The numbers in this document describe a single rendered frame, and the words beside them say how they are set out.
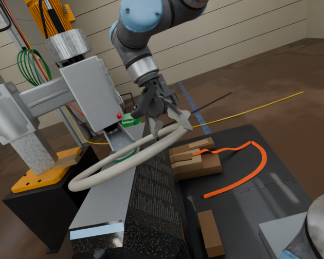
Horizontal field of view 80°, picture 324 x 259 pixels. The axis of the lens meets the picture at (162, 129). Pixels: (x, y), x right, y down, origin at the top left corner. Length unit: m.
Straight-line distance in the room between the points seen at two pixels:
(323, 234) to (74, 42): 1.18
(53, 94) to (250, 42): 5.65
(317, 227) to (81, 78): 1.16
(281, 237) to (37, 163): 1.80
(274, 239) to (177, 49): 5.58
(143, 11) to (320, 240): 0.50
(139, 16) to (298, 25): 6.84
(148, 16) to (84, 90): 0.82
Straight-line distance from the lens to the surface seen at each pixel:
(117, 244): 1.10
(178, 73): 6.10
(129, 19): 0.49
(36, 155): 1.99
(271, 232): 0.81
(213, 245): 1.63
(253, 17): 6.57
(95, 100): 1.25
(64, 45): 1.21
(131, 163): 0.53
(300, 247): 0.41
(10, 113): 1.84
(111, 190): 1.27
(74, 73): 1.23
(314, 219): 0.38
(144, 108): 0.53
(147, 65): 0.58
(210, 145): 2.56
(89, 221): 1.18
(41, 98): 1.89
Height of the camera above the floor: 1.53
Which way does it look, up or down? 26 degrees down
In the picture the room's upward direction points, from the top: 21 degrees counter-clockwise
